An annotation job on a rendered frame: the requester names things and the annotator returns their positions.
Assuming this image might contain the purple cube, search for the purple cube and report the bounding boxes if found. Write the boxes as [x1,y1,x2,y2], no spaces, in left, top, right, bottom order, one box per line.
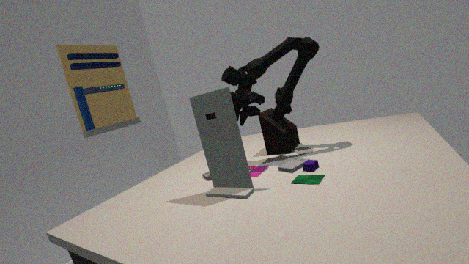
[302,159,319,172]

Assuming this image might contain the translucent magenta square zone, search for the translucent magenta square zone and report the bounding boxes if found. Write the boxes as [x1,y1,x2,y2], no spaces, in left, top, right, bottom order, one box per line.
[248,166,268,177]

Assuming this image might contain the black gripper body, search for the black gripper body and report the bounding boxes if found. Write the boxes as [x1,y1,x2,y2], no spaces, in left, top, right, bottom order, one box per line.
[230,87,260,117]

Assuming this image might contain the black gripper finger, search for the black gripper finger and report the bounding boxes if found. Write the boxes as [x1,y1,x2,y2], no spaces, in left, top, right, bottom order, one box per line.
[233,103,243,121]
[240,110,254,126]

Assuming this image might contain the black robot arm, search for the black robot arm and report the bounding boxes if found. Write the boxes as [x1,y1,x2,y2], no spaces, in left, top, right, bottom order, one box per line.
[221,37,319,122]

